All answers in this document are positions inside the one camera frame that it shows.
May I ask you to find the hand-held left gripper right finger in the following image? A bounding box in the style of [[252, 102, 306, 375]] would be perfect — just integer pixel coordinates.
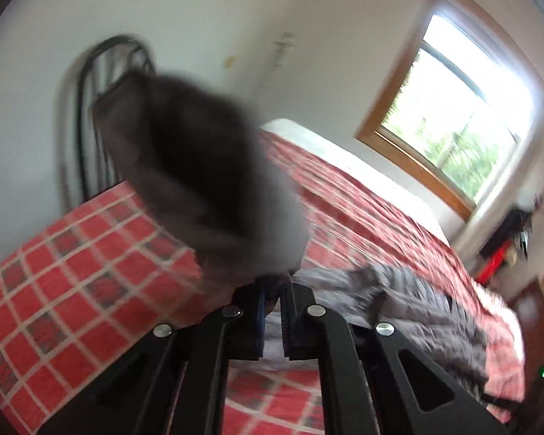
[[279, 280, 511, 435]]

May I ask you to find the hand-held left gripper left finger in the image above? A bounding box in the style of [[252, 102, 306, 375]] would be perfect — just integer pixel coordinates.
[[38, 280, 267, 435]]

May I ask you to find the grey rose-print padded coat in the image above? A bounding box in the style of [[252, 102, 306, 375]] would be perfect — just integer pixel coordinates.
[[93, 70, 490, 406]]

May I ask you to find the wooden headboard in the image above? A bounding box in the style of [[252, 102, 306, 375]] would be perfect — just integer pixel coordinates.
[[508, 280, 544, 372]]

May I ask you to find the red hanging garment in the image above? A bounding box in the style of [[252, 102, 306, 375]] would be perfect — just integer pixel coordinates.
[[475, 242, 514, 284]]

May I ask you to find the black hanging jacket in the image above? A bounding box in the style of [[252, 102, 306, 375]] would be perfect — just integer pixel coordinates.
[[479, 207, 535, 260]]

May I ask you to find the white bed sheet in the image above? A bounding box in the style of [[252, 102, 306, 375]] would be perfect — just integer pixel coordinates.
[[258, 118, 450, 242]]

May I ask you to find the bed with red plaid cover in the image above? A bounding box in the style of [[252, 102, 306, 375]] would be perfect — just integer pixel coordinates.
[[0, 129, 527, 435]]

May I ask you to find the large wooden-framed window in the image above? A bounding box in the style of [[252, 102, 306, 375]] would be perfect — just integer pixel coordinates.
[[354, 0, 544, 223]]

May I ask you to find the black metal chair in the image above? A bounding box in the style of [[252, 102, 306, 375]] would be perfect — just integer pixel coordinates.
[[60, 34, 158, 211]]

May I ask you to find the white wall fixture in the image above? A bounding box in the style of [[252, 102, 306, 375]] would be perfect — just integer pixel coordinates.
[[274, 33, 296, 70]]

